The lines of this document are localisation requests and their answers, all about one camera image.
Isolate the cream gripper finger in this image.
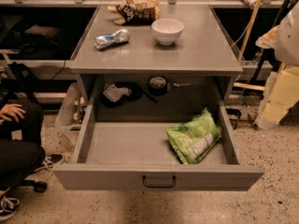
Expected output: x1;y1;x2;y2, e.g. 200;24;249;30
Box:
255;65;299;129
255;26;278;49

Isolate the green rice chip bag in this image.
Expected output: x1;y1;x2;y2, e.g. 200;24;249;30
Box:
166;108;222;164

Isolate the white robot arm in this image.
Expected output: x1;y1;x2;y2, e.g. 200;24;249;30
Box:
255;2;299;129

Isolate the grey cabinet counter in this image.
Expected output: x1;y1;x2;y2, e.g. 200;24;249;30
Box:
71;4;242;76

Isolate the brown chip bag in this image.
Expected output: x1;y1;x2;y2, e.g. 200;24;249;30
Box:
107;0;161;25

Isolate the grey open drawer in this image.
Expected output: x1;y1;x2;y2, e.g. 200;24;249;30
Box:
53;75;263;190

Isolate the person's hand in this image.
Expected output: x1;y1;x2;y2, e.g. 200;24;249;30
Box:
0;104;26;122

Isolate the wooden stick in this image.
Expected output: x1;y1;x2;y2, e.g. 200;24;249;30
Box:
238;0;262;61

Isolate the white bowl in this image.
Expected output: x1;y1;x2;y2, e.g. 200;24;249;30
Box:
151;19;184;45

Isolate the black tape roll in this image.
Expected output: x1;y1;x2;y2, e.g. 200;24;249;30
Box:
148;77;168;96

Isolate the crushed silver can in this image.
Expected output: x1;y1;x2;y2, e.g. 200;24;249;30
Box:
94;29;130;49

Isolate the clear plastic bin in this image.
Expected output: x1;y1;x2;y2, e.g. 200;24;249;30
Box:
55;82;85;131

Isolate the black white sneaker far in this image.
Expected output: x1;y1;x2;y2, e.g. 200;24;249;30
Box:
42;153;64;168

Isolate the black white sneaker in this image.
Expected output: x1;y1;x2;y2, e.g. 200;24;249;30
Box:
42;153;64;168
0;196;20;220

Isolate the chair caster wheel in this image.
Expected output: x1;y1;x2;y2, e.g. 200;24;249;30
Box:
34;181;48;193

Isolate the seated person in black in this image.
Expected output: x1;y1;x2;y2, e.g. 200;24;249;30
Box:
0;102;45;191

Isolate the black white sneaker near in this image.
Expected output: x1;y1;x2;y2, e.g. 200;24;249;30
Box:
0;196;20;220

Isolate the black drawer handle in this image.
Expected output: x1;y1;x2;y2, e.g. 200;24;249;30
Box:
142;175;177;189

